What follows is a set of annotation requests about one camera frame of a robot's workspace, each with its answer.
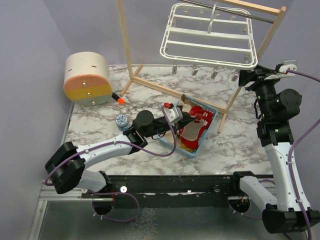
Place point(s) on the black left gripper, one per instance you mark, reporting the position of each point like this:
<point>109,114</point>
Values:
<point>180,125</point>

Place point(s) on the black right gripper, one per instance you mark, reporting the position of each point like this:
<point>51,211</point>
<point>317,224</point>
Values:
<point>261,73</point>

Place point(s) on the red santa sock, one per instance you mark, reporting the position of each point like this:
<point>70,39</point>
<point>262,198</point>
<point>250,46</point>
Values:
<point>195,144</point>

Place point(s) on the red beige reindeer sock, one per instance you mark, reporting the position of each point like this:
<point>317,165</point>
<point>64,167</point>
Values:
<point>192,130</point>

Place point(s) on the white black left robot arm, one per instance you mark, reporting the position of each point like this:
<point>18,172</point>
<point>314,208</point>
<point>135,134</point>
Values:
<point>68,167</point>

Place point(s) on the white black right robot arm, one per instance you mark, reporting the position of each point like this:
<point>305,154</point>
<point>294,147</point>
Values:
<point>289,211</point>

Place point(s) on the white plastic clip hanger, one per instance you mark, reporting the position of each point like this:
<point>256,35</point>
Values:
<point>200,36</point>

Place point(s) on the blue perforated plastic basket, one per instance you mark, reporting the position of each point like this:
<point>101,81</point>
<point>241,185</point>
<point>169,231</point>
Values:
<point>185,104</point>

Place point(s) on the cream ribbed sock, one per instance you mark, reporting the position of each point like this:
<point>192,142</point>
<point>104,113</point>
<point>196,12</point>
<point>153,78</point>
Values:
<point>170,140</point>

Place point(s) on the yellow sock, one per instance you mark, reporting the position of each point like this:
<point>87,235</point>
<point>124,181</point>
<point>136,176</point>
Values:
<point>184,147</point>

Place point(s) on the orange black highlighter pen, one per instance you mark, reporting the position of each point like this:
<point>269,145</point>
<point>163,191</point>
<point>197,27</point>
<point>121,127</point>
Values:
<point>118,98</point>

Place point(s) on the metal hanging rod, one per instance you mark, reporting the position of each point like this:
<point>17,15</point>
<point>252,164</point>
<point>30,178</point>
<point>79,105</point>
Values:
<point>246,15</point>

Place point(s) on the pastel round drawer box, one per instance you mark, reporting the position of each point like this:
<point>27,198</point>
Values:
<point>86,79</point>

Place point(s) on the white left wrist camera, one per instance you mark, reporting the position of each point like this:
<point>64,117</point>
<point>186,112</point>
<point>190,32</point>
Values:
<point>173,113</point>

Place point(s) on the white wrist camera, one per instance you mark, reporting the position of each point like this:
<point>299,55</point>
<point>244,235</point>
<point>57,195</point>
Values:
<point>173,113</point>
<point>281,70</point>

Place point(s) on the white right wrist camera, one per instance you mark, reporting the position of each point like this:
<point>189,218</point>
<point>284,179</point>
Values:
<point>281,70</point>

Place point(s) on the wooden hanger rack frame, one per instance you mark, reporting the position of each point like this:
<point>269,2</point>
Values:
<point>134,78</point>

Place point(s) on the black mounting rail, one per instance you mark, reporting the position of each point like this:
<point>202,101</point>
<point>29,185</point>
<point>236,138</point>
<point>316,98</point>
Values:
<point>171,191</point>

